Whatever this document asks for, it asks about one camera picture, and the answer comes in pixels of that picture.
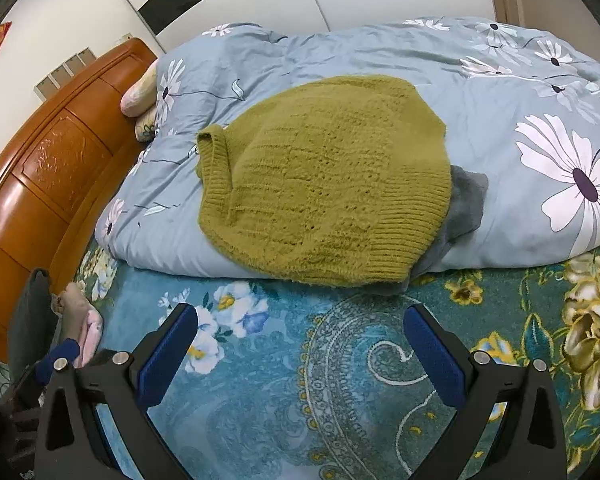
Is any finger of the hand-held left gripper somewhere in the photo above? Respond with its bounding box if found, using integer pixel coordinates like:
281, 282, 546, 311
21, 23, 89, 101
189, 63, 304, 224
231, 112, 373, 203
34, 339, 79, 383

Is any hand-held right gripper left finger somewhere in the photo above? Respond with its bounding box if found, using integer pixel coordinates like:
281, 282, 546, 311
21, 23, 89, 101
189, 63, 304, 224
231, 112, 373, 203
32, 302, 201, 480

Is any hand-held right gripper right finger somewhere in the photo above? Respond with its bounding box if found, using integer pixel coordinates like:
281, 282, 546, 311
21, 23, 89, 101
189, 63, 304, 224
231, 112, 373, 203
402, 302, 568, 480

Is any green knitted sweater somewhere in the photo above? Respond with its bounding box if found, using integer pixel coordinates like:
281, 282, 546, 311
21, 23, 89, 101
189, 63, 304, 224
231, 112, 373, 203
195, 74, 453, 288

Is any person's left forearm dark sleeve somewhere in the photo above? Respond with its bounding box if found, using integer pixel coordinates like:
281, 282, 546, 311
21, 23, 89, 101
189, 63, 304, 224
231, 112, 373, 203
7, 269, 63, 396

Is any person's left hand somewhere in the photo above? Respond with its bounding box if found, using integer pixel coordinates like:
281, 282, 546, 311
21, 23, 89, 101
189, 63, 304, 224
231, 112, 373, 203
54, 282, 104, 367

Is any teal floral bedsheet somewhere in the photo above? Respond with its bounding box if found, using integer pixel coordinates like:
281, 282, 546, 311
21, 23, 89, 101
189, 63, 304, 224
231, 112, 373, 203
72, 245, 600, 480

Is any grey cloth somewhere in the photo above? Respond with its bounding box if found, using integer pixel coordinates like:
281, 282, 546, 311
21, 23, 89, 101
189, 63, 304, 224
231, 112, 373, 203
405, 164, 490, 291

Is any wooden headboard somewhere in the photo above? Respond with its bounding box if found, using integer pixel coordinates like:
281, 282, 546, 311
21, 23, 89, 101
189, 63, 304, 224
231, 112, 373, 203
0, 37, 163, 363

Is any yellow floral pillow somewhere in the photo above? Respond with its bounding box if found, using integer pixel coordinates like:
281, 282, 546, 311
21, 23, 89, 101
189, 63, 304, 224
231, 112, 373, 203
134, 109, 159, 142

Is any cream pillow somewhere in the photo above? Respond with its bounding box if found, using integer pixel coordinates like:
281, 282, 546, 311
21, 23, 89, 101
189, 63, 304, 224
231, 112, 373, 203
120, 62, 159, 118

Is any blue floral quilt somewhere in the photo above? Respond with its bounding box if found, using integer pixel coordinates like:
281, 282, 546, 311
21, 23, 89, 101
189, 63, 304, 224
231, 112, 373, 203
94, 16, 600, 281

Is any grey wall strip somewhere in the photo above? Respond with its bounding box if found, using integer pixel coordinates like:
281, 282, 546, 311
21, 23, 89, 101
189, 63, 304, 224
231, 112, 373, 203
34, 47, 97, 98

